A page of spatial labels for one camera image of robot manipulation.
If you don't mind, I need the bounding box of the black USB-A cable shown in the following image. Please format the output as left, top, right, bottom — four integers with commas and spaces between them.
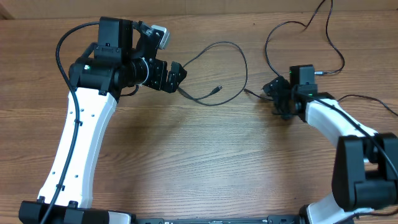
177, 40, 249, 107

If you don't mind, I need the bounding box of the black thin cable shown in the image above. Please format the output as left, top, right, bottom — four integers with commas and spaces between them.
244, 0, 326, 102

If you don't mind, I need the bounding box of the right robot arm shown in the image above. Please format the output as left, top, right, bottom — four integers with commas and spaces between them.
262, 65, 397, 223

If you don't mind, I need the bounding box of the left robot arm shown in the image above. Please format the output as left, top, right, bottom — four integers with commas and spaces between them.
19, 17, 187, 223

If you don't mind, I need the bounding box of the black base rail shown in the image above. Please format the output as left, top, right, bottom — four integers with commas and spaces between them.
132, 215, 307, 224

